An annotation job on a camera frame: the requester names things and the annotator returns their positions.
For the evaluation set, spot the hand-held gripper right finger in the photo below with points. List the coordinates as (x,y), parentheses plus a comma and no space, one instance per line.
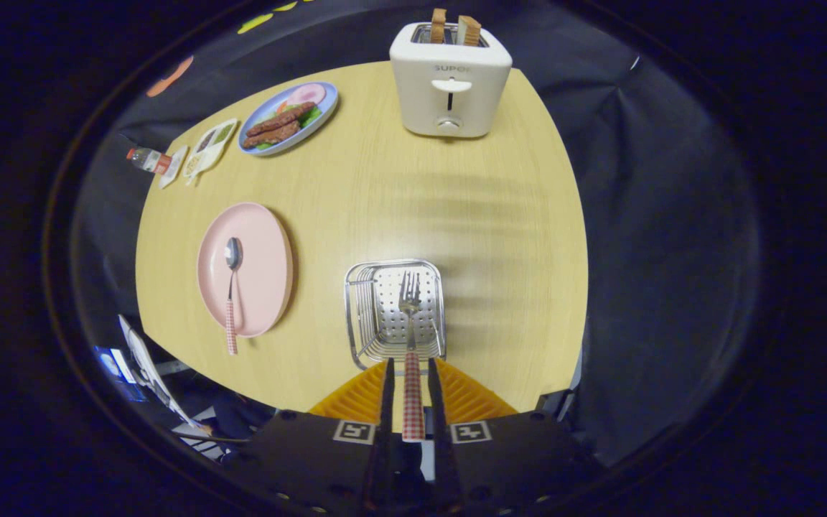
(436,409)

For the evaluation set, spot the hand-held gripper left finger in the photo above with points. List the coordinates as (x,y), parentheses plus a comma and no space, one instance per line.
(388,402)

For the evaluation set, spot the perforated metal basket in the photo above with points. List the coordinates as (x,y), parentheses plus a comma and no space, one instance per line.
(385,316)

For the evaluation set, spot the dark chair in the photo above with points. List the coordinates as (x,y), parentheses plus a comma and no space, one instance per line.
(553,406)

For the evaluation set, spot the pink plate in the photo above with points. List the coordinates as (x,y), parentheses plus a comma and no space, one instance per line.
(263,266)

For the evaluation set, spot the white flat panel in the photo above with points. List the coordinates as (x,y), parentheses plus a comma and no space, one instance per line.
(144,359)

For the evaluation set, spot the black backdrop cloth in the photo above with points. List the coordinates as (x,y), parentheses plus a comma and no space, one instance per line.
(657,251)

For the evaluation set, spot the computer monitor with blue screen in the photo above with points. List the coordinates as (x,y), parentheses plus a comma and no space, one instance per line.
(115,366)

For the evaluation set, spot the brown meat strip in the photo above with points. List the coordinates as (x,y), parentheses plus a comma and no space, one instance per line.
(271,134)
(284,118)

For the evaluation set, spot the green lettuce leaves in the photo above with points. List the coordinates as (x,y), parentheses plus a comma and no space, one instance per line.
(311,116)

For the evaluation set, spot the white toaster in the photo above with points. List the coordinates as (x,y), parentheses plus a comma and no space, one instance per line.
(471,108)

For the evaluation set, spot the blue plate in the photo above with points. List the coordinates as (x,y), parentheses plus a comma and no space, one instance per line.
(328,100)

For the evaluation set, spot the white divided sauce dish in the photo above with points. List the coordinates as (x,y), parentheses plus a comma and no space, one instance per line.
(211,147)

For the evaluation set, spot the pink ham slice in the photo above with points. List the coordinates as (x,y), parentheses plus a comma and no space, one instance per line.
(307,94)

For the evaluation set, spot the white square coaster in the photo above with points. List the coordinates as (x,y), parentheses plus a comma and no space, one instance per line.
(178,161)

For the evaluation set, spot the clear bottle with red label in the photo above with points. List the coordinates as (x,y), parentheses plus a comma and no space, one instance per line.
(148,159)

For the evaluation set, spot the toast slice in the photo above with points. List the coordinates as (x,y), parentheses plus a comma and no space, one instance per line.
(469,31)
(438,25)

